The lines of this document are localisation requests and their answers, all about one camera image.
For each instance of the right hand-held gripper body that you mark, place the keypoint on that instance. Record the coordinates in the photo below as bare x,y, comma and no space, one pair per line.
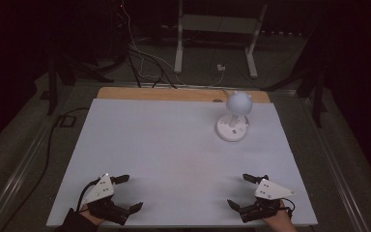
270,190

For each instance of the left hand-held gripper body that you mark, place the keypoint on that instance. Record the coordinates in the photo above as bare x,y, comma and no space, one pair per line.
102,190

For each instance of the person's left hand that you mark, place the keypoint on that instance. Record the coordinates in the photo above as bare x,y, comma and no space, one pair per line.
89,215

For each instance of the person's right hand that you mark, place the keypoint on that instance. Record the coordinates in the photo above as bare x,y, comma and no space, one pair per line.
280,219

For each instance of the person's black left sleeve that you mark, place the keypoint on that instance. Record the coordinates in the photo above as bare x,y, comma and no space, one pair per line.
75,223

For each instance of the white table sheet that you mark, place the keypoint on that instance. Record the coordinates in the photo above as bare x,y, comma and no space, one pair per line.
161,145

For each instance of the white round-head desk lamp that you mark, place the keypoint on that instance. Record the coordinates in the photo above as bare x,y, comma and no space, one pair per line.
236,104

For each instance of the black tripod stand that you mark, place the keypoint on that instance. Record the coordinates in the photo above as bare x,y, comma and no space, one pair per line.
52,93
318,96

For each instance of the white plug adapter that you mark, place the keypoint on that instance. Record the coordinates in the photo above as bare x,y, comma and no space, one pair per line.
221,67

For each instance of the white metal stand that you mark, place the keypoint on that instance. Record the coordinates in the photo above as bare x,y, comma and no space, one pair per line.
178,48

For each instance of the metal floor rail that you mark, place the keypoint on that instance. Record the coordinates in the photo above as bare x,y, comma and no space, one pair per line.
335,174
13,185

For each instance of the black square floor frame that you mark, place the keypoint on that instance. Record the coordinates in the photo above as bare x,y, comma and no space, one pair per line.
59,121

